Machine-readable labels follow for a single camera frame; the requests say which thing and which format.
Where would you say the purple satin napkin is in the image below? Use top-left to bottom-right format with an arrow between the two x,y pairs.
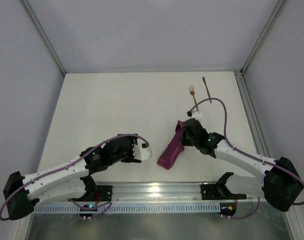
157,121 -> 185,170

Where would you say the copper fork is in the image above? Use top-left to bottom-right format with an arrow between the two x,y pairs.
189,85 -> 199,111

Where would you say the copper knife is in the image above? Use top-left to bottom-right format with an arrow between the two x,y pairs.
202,76 -> 212,103

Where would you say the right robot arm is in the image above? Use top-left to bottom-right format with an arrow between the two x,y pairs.
181,118 -> 303,212

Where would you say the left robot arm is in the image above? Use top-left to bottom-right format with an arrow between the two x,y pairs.
0,134 -> 150,221

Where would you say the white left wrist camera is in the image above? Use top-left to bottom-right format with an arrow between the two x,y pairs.
133,145 -> 152,161

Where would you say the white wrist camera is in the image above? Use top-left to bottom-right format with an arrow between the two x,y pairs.
187,110 -> 203,121
133,145 -> 152,161

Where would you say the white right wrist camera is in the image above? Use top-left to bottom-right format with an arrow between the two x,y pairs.
187,110 -> 203,121

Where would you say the aluminium front rail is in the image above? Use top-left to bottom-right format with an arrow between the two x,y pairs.
91,181 -> 265,204

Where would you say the aluminium rail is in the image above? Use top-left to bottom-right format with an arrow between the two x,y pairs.
91,181 -> 265,204
234,71 -> 272,157

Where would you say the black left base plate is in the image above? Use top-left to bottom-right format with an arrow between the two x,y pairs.
94,185 -> 113,202

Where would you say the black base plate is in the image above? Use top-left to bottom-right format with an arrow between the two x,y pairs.
94,185 -> 113,202
200,182 -> 247,201

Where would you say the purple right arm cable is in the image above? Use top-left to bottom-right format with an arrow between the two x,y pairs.
190,97 -> 304,221

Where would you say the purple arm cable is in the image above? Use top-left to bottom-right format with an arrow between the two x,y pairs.
190,97 -> 304,221
0,133 -> 150,222

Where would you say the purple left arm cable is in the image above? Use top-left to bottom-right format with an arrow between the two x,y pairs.
0,133 -> 150,222

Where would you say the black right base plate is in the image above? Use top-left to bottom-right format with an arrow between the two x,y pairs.
200,182 -> 247,201

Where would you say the slotted grey cable duct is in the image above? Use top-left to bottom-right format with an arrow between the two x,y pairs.
33,202 -> 221,214

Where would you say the aluminium right side rail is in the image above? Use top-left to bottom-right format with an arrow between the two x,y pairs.
234,71 -> 272,157

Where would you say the aluminium right corner post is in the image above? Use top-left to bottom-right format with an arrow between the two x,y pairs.
240,0 -> 288,75

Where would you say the aluminium corner post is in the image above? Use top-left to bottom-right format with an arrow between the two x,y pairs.
20,0 -> 67,77
240,0 -> 288,75

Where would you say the aluminium left corner post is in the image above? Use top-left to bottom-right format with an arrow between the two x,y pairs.
20,0 -> 67,77

